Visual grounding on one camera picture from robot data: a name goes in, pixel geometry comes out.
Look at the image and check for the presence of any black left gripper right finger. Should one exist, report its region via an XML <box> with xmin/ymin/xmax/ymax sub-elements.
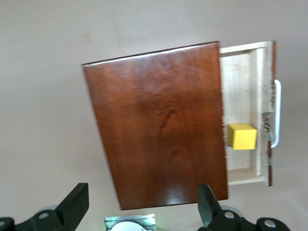
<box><xmin>197</xmin><ymin>183</ymin><xmax>222</xmax><ymax>229</ymax></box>

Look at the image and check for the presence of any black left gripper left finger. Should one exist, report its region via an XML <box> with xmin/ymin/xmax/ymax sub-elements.
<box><xmin>56</xmin><ymin>182</ymin><xmax>90</xmax><ymax>231</ymax></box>

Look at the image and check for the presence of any yellow cube block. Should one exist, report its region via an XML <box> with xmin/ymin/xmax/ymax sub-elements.
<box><xmin>227</xmin><ymin>123</ymin><xmax>258</xmax><ymax>151</ymax></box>

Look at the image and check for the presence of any wooden drawer with white handle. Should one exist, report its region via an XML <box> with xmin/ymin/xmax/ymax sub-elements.
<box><xmin>218</xmin><ymin>40</ymin><xmax>282</xmax><ymax>188</ymax></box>

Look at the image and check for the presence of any dark brown wooden drawer cabinet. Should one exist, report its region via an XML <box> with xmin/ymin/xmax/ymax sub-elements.
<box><xmin>81</xmin><ymin>40</ymin><xmax>230</xmax><ymax>211</ymax></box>

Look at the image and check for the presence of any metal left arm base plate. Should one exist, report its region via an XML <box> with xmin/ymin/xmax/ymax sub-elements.
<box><xmin>103</xmin><ymin>213</ymin><xmax>157</xmax><ymax>231</ymax></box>

